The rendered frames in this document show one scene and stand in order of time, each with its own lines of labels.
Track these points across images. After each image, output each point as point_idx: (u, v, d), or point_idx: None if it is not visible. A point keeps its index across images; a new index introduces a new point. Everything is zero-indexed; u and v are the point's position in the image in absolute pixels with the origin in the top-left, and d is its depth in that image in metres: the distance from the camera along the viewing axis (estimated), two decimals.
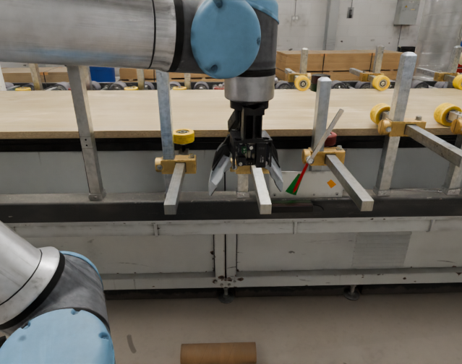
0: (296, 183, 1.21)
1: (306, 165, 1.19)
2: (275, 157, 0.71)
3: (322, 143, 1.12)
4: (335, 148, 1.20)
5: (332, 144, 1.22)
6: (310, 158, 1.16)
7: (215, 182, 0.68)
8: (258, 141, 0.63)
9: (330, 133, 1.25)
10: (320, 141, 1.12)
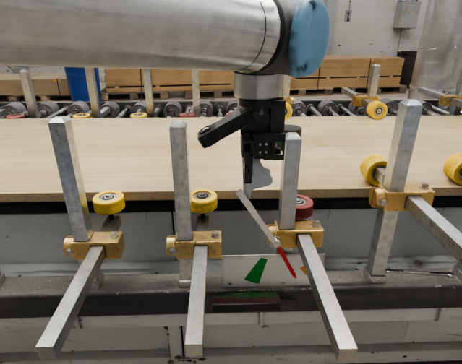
0: (289, 269, 0.90)
1: (279, 248, 0.87)
2: None
3: (264, 224, 0.80)
4: (310, 224, 0.88)
5: (308, 216, 0.90)
6: (272, 241, 0.85)
7: (266, 183, 0.72)
8: None
9: (304, 198, 0.93)
10: (259, 225, 0.80)
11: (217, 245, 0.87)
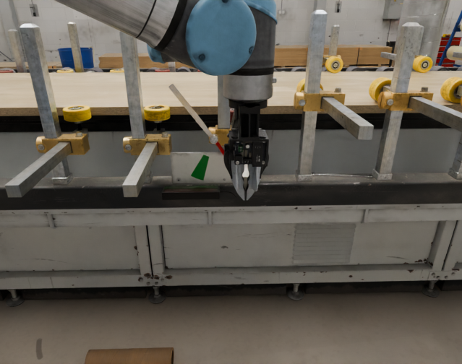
0: None
1: (218, 144, 1.03)
2: (262, 167, 0.72)
3: (199, 120, 0.97)
4: None
5: None
6: (211, 137, 1.01)
7: (236, 188, 0.70)
8: (254, 139, 0.63)
9: None
10: (196, 120, 0.97)
11: (165, 142, 1.03)
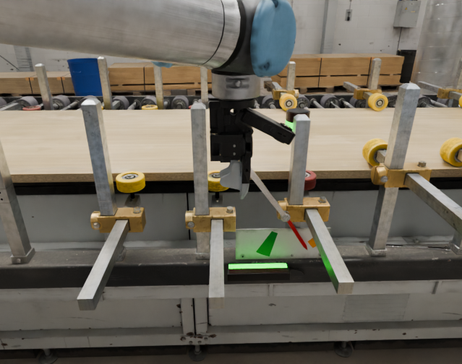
0: (300, 240, 0.97)
1: (289, 222, 0.95)
2: (243, 172, 0.69)
3: (274, 200, 0.88)
4: (317, 200, 0.96)
5: (311, 187, 1.01)
6: (283, 215, 0.92)
7: None
8: (210, 131, 0.68)
9: (308, 172, 1.04)
10: (270, 200, 0.88)
11: (231, 219, 0.94)
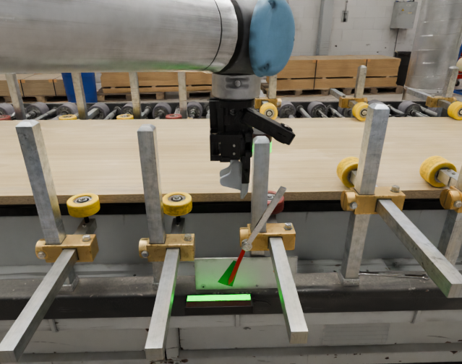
0: (232, 273, 0.90)
1: (244, 251, 0.87)
2: (242, 172, 0.69)
3: (261, 227, 0.81)
4: (283, 227, 0.88)
5: (278, 211, 0.94)
6: (247, 243, 0.85)
7: None
8: (210, 131, 0.68)
9: None
10: (258, 224, 0.80)
11: (189, 248, 0.87)
